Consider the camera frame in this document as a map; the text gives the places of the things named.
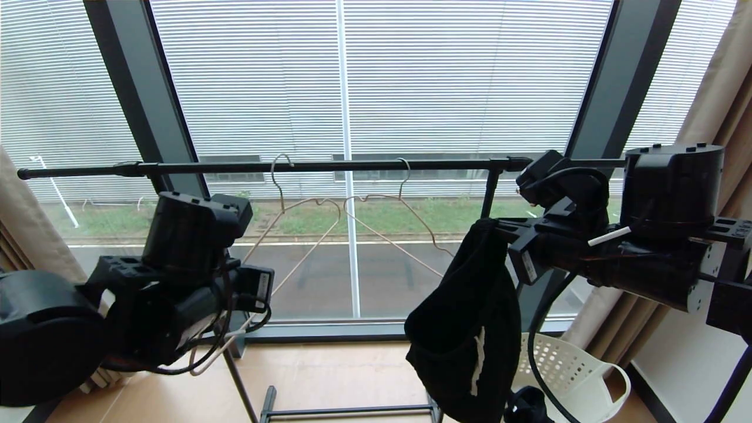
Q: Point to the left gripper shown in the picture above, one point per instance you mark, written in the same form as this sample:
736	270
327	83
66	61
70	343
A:
194	317

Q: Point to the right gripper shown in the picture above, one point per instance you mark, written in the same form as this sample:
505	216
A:
634	270

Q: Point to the pink clothes hanger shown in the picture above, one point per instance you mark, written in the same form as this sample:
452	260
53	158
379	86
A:
393	242
304	257

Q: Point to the black shorts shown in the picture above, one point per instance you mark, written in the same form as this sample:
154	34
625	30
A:
458	341

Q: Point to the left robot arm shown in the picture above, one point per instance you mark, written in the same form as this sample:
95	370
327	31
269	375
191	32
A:
41	335

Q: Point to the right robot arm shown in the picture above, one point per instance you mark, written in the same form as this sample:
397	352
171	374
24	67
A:
670	188

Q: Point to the white laundry basket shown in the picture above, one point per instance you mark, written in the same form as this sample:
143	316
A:
576	370

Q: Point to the black clothes rack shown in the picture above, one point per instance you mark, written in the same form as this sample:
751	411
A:
352	166

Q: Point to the black garment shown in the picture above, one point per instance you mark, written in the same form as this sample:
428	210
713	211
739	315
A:
526	408

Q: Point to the beige curtain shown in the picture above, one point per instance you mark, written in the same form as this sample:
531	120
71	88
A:
29	223
717	88

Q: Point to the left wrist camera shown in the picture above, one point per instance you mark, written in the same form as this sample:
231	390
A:
232	211

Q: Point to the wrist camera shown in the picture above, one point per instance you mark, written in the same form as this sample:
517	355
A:
540	170
232	211

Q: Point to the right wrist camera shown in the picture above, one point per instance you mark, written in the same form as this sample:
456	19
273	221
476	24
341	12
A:
540	170

